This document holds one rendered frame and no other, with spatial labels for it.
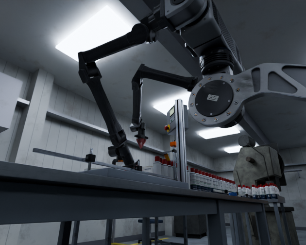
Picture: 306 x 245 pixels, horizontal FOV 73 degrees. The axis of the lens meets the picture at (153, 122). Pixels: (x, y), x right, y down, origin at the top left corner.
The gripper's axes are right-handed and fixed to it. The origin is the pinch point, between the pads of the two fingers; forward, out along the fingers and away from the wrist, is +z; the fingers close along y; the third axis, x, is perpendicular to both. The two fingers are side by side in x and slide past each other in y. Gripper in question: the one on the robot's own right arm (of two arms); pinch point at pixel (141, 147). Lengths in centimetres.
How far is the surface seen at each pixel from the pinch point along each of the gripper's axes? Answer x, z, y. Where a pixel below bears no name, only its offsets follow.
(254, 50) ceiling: 72, -199, -199
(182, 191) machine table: 65, 36, 59
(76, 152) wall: -291, -59, -140
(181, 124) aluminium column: 35.8, -11.1, 0.7
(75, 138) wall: -291, -89, -131
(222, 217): 63, 45, 17
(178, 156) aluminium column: 33.3, 10.9, 1.6
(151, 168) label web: 2.6, 14.4, -10.3
